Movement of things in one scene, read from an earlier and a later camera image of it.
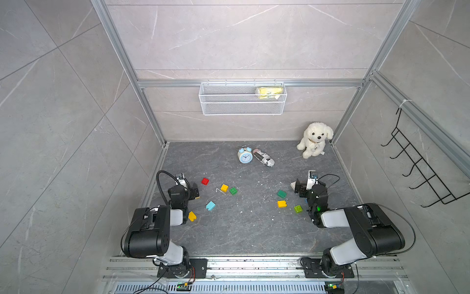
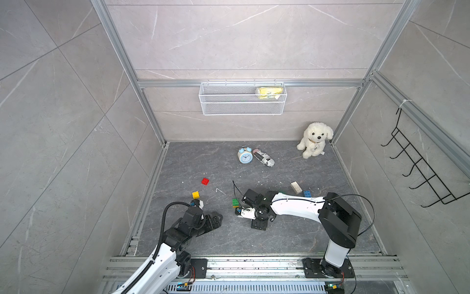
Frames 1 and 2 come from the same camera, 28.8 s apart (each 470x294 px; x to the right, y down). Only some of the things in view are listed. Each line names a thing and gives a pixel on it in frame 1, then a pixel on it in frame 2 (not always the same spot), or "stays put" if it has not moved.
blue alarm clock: [245, 154] stays put
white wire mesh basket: [238, 98] stays put
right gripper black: [303, 189] → [258, 225]
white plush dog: [313, 140] stays put
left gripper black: [194, 192] → [216, 223]
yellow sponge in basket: [269, 90] stays put
